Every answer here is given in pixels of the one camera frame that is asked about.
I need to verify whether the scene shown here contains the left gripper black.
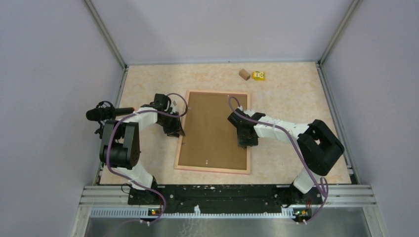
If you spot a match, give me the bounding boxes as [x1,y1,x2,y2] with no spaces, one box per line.
[158,111,185,138]

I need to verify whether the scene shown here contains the wooden picture frame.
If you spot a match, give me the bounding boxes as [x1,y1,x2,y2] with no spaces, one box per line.
[173,90,252,175]

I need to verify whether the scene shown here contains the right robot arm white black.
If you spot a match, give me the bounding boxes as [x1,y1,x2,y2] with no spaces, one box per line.
[227,108,344,203]

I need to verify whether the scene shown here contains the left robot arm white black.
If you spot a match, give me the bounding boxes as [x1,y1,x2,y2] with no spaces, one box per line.
[99,94,186,204]

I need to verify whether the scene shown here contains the yellow toy block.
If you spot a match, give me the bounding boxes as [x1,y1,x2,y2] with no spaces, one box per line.
[251,71,266,81]

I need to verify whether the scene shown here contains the small wooden block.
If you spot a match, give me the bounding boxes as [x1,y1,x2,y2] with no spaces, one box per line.
[239,69,251,80]

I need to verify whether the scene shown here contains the black microphone orange tip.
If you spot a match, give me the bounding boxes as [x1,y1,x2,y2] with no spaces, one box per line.
[85,101,135,139]

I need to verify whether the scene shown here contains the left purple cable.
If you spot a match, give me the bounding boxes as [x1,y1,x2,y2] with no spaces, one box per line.
[106,93,190,226]

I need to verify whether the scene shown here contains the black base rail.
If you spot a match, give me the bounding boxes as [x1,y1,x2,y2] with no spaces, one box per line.
[127,184,322,214]

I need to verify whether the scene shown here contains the white cable duct strip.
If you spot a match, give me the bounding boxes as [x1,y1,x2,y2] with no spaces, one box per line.
[90,206,295,219]

